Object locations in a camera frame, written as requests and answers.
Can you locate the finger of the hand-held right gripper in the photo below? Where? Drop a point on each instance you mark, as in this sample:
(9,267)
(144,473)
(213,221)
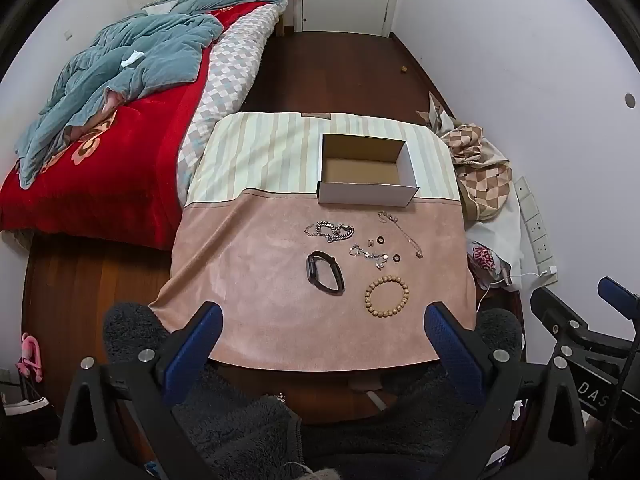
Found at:
(617,292)
(550,305)

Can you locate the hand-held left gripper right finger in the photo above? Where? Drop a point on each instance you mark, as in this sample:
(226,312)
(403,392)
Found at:
(452,350)

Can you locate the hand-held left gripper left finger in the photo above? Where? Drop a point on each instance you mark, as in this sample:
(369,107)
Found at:
(195,350)

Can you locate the black smart band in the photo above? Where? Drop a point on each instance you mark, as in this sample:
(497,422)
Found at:
(311,265)

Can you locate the white cardboard box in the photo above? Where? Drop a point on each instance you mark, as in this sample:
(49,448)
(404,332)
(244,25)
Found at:
(367,195)

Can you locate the white charger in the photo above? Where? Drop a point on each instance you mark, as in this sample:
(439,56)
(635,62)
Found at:
(550,271)

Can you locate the red printed plastic bag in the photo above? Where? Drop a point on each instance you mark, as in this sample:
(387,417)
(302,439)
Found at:
(482,257)

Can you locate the dark grey fleece pants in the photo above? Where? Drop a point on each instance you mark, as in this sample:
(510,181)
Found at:
(250,435)

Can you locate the pink and striped tablecloth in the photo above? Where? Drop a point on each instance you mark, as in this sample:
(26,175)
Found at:
(260,260)

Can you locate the brown checkered cloth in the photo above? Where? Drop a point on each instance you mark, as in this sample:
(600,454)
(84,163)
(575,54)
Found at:
(480,180)

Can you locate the red blanket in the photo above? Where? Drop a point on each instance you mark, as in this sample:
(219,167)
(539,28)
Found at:
(125,170)

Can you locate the checkered paper bag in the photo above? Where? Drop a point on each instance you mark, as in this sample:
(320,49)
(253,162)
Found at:
(432,110)

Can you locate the checkered bed sheet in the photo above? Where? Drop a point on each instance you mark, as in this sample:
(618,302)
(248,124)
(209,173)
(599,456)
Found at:
(225,80)

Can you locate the white tissue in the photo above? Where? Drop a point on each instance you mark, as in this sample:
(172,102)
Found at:
(132,58)

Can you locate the teal quilt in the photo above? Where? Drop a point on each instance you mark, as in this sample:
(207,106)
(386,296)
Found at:
(150,50)

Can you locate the white wall socket row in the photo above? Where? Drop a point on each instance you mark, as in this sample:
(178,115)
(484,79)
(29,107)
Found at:
(532,225)

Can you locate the grey round wall cap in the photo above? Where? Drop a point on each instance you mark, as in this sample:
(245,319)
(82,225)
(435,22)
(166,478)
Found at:
(630,100)

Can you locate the wooden bed frame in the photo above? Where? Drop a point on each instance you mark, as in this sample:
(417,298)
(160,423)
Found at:
(281,25)

